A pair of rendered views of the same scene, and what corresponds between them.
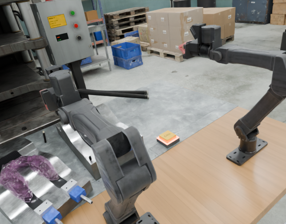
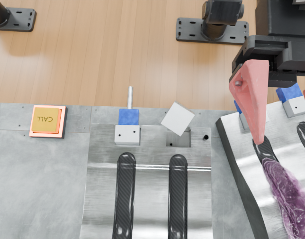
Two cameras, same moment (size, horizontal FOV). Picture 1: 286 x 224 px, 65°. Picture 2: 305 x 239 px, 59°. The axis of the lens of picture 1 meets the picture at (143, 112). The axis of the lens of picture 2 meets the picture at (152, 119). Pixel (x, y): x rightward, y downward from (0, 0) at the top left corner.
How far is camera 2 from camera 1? 91 cm
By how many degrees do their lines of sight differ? 74
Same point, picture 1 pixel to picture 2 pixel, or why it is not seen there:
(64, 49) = not seen: outside the picture
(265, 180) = not seen: outside the picture
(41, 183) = (295, 164)
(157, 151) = (85, 115)
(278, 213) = not seen: hidden behind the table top
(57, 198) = (275, 120)
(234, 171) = (50, 10)
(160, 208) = (160, 36)
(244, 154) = (11, 14)
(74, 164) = (217, 206)
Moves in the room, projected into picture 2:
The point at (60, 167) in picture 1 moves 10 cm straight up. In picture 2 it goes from (255, 177) to (276, 174)
